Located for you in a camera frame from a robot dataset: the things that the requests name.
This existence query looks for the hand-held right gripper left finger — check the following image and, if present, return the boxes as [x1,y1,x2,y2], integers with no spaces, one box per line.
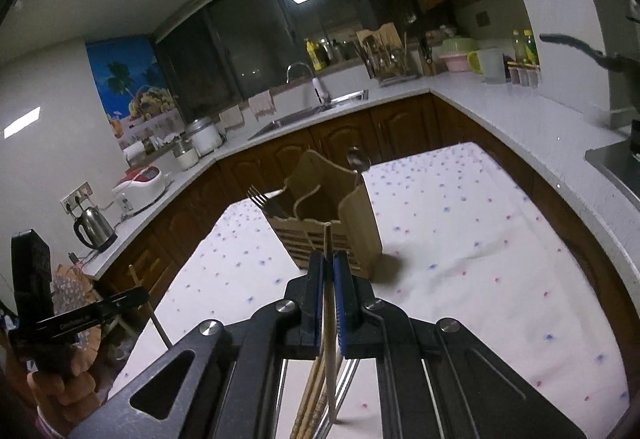
[65,251,327,439]

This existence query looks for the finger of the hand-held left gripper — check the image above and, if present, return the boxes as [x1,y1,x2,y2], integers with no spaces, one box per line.
[9,288,150,346]

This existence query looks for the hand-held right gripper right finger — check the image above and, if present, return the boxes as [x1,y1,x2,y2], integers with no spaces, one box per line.
[332,251,588,439]

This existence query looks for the metal chopstick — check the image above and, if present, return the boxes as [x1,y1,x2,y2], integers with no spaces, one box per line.
[340,359,358,415]
[334,359,353,420]

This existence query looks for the wooden chopstick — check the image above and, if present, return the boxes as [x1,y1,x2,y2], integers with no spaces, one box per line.
[290,361,317,439]
[309,359,327,432]
[322,223,339,424]
[299,361,322,439]
[128,265,173,349]

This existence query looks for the dish rack with utensils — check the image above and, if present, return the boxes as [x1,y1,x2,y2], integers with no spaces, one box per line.
[354,31,420,83]

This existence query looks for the person's left hand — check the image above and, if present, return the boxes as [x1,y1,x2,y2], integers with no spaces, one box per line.
[26,353,99,438]

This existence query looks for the floral cloth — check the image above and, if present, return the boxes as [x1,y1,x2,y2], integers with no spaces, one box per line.
[52,263,99,370]

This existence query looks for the steel electric kettle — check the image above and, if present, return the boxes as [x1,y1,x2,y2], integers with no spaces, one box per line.
[73,206,119,253]

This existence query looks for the metal fork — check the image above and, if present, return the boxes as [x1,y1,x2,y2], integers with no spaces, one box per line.
[246,185,288,221]

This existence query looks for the white dotted tablecloth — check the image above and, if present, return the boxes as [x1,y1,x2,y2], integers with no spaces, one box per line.
[107,142,632,439]

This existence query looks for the metal spoon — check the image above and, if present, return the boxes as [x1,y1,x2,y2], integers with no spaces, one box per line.
[346,147,371,176]

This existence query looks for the red and white rice cooker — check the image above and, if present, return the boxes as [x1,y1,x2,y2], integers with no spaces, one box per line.
[111,167,172,216]

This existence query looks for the wooden lower cabinets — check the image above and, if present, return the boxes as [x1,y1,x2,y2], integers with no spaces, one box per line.
[92,91,640,370]

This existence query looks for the stainless steel sink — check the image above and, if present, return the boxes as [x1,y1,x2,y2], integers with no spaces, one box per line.
[248,90,370,142]

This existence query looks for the hanging dish cloth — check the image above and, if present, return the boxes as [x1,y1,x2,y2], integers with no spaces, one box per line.
[248,91,277,120]
[218,107,245,130]

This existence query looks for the chrome kitchen faucet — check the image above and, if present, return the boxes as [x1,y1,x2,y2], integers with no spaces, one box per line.
[286,62,332,108]

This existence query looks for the white kitchen countertop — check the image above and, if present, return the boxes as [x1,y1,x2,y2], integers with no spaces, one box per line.
[82,64,640,280]

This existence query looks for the yellow oil bottle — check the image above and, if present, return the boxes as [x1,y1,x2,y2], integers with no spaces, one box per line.
[305,38,329,71]

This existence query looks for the wooden knife block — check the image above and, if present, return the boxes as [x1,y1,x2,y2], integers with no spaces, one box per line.
[418,43,437,78]

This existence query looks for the wooden cutting board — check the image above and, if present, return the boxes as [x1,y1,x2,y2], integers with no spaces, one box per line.
[367,23,402,50]

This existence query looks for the stacked pink and green bowls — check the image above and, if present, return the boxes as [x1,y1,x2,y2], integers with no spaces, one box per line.
[439,37,477,75]

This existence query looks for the dark kitchen window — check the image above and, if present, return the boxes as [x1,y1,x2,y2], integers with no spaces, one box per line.
[152,0,403,120]

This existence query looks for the yellow container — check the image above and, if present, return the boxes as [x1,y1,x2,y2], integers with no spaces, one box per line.
[467,47,509,85]

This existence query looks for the seasoning jar rack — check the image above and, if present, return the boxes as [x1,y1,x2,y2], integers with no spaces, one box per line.
[507,62,542,89]

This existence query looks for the gas stove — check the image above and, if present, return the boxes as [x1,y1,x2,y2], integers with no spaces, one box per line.
[584,119,640,216]

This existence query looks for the condiment bottles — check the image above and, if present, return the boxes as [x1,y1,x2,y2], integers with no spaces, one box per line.
[512,29,540,68]

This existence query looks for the black wok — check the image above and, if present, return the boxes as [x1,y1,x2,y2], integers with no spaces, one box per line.
[539,32,640,120]

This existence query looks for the wall power socket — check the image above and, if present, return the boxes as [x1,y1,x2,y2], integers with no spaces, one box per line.
[60,183,95,216]

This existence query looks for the tropical fruit wall poster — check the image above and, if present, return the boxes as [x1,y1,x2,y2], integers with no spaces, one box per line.
[86,38,181,150]

